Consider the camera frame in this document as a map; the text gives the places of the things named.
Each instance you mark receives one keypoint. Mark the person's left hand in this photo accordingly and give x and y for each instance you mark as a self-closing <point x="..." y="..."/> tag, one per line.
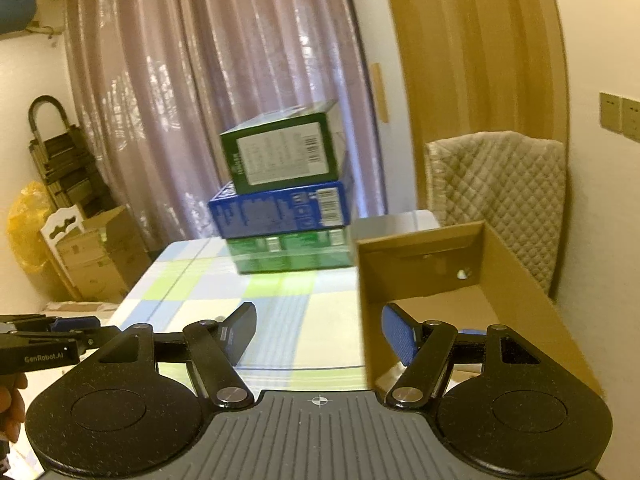
<point x="11" y="412"/>

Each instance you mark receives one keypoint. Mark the flat cardboard sheet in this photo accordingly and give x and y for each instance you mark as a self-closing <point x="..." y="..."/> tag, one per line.
<point x="80" y="308"/>

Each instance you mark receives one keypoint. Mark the printed cardboard box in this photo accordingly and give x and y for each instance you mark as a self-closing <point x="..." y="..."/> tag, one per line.
<point x="105" y="255"/>

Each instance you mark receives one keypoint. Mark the blue carton box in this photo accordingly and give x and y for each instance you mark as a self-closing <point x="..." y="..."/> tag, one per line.
<point x="270" y="212"/>

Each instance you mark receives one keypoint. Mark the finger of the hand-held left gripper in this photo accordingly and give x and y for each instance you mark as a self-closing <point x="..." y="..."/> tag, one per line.
<point x="100" y="336"/>
<point x="75" y="323"/>

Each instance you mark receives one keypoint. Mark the checked tablecloth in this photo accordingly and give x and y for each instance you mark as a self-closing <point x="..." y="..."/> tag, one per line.
<point x="200" y="285"/>

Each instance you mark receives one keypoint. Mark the beige wall socket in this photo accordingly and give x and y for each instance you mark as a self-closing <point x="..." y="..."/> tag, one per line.
<point x="610" y="111"/>
<point x="631" y="117"/>

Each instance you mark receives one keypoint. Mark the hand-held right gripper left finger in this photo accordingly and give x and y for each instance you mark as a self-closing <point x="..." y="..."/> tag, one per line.
<point x="240" y="330"/>

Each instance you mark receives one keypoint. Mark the pinkish sheer curtain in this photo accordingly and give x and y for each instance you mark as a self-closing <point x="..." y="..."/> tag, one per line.
<point x="175" y="85"/>

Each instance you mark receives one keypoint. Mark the wooden door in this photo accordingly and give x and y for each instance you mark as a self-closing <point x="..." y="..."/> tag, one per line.
<point x="475" y="60"/>

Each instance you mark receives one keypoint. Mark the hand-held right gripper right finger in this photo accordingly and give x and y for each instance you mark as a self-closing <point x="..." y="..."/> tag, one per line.
<point x="397" y="332"/>

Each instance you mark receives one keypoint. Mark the beige quilted cover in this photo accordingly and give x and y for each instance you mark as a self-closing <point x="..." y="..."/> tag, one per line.
<point x="500" y="185"/>

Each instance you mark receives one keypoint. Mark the light green carton box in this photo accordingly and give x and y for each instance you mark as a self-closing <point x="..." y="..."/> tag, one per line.
<point x="290" y="255"/>

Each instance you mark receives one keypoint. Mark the dark green carton box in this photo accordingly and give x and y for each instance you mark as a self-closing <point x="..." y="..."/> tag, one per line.
<point x="280" y="150"/>

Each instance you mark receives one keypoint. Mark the black folding ladder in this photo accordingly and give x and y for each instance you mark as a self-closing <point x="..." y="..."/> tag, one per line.
<point x="65" y="160"/>

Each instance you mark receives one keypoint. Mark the white carved board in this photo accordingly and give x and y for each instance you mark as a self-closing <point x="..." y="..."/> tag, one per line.
<point x="62" y="225"/>

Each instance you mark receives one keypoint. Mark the yellow plastic bag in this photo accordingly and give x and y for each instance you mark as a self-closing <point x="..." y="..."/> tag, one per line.
<point x="27" y="230"/>

